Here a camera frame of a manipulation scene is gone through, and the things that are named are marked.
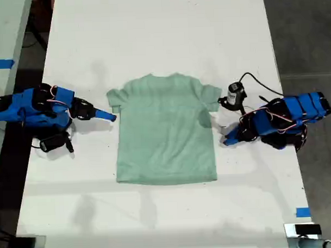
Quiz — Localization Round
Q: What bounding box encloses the short blue tape strip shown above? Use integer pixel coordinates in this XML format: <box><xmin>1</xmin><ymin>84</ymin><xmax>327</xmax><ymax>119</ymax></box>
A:
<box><xmin>295</xmin><ymin>207</ymin><xmax>312</xmax><ymax>219</ymax></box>

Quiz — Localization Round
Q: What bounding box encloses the black camera stalk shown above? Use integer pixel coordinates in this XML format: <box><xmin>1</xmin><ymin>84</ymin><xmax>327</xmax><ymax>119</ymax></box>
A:
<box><xmin>63</xmin><ymin>129</ymin><xmax>75</xmax><ymax>154</ymax></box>
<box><xmin>217</xmin><ymin>95</ymin><xmax>249</xmax><ymax>116</ymax></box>

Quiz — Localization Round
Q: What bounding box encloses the pale green T-shirt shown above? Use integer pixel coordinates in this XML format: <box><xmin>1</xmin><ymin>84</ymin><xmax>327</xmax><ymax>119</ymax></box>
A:
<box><xmin>105</xmin><ymin>70</ymin><xmax>226</xmax><ymax>188</ymax></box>

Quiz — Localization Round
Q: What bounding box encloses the small black box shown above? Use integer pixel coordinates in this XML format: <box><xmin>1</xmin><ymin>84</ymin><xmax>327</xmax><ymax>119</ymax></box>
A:
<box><xmin>295</xmin><ymin>224</ymin><xmax>322</xmax><ymax>236</ymax></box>
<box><xmin>15</xmin><ymin>236</ymin><xmax>36</xmax><ymax>248</ymax></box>

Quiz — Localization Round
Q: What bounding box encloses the black camera cable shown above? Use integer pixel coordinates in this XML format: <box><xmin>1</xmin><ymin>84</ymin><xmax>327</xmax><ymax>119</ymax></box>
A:
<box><xmin>238</xmin><ymin>71</ymin><xmax>284</xmax><ymax>97</ymax></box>
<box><xmin>30</xmin><ymin>137</ymin><xmax>43</xmax><ymax>151</ymax></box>

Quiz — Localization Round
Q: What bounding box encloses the long blue tape strip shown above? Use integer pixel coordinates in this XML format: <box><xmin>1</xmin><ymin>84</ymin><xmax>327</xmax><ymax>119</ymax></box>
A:
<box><xmin>0</xmin><ymin>59</ymin><xmax>16</xmax><ymax>70</ymax></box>

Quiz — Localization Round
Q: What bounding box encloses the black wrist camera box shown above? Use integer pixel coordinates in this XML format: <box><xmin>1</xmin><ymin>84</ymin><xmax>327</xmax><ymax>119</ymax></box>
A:
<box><xmin>39</xmin><ymin>133</ymin><xmax>67</xmax><ymax>153</ymax></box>
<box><xmin>227</xmin><ymin>82</ymin><xmax>246</xmax><ymax>105</ymax></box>

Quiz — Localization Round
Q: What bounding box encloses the black floor cable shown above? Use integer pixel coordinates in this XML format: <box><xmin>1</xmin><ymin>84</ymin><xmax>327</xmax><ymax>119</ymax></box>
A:
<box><xmin>22</xmin><ymin>23</ymin><xmax>51</xmax><ymax>49</ymax></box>

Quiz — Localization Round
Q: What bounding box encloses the white side table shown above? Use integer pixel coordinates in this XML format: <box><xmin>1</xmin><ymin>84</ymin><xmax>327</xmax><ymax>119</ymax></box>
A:
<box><xmin>0</xmin><ymin>0</ymin><xmax>39</xmax><ymax>174</ymax></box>

